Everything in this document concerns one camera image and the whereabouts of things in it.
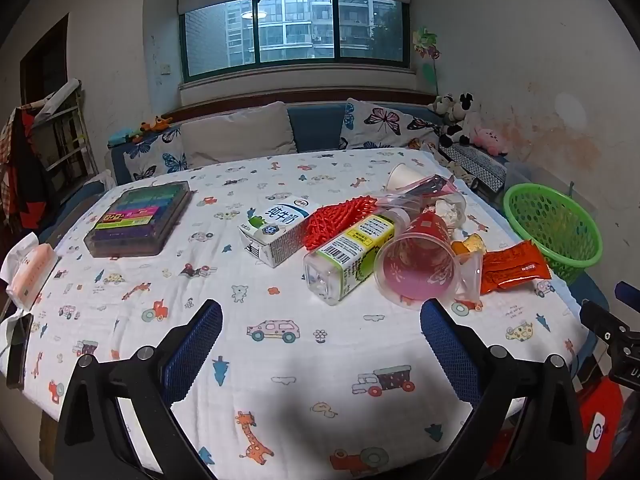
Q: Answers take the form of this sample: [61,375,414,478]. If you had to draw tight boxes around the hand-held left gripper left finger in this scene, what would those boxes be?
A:
[52,299,224,480]

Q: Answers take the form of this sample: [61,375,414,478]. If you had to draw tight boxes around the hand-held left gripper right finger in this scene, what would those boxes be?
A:
[420,299,586,480]

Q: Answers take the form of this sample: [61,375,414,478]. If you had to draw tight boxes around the orange snack packet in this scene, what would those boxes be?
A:
[480,240,552,295]

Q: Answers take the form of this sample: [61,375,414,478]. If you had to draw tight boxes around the clear plastic cup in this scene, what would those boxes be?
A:
[374,210,461,308]
[452,251,485,307]

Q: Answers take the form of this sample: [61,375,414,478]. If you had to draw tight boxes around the green plastic basket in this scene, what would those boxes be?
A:
[502,183,604,286]

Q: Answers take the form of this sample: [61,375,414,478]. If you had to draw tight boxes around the white wrapper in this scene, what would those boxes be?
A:
[434,199,467,227]

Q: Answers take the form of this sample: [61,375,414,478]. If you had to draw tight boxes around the clear bottle with yellow label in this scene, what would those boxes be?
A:
[303,207,416,306]

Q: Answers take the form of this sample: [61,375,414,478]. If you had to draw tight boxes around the small yellow wrapper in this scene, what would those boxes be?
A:
[451,234,487,257]

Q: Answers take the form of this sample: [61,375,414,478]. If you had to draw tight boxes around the cartoon printed blanket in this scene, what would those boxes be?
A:
[0,150,592,480]

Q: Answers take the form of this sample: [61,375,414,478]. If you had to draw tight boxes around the clear case of colourful markers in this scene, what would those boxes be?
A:
[84,181,193,259]

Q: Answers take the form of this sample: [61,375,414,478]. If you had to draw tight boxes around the white milk carton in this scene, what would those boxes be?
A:
[239,195,323,268]

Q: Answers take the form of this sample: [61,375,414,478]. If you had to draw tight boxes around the clear red plastic wrapper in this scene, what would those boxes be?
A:
[395,174,458,203]

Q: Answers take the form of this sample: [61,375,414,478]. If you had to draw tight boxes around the black phone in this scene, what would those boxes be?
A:
[6,312,35,391]

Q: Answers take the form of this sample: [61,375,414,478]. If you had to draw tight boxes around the white dotted cloth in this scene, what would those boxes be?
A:
[435,152,481,188]

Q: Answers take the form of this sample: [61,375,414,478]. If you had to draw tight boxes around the white paper cup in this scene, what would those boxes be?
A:
[387,162,431,193]

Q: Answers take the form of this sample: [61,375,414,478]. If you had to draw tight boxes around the pink tissue pack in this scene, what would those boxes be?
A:
[2,234,61,311]

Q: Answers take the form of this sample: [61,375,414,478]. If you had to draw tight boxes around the blue patterned folded cloth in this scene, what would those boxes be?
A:
[440,142,508,193]

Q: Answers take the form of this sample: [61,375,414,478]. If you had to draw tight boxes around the small butterfly pillow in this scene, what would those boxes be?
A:
[124,127,188,183]

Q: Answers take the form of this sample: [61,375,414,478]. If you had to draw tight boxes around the pink plush toy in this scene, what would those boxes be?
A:
[470,125,511,156]

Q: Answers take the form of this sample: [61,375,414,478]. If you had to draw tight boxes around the beige pillow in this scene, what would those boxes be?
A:
[180,101,298,169]

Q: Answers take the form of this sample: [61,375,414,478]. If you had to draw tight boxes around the teal box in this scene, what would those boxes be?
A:
[107,130,143,148]

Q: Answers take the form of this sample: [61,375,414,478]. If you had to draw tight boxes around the black white cow plush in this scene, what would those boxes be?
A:
[440,92,478,148]

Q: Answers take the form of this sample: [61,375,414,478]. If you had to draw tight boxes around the orange plush toy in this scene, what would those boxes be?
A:
[132,116,173,142]

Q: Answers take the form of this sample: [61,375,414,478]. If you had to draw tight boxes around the large butterfly pillow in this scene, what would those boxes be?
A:
[340,98,443,151]

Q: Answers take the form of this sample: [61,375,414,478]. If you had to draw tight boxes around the hanging clothes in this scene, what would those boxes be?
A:
[0,107,51,231]

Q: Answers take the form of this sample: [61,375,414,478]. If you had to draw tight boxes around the beige plush toy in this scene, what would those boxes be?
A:
[427,94,456,116]

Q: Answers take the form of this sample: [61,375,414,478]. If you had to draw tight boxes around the white shelf rack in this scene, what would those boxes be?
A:
[20,78,98,186]

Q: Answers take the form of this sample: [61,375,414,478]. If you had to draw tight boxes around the colourful pinwheel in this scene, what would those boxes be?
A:
[412,27,443,83]

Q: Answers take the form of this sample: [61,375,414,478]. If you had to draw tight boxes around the dark wooden door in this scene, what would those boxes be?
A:
[20,14,69,111]

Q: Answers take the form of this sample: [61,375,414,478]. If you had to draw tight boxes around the window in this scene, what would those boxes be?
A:
[180,0,412,81]

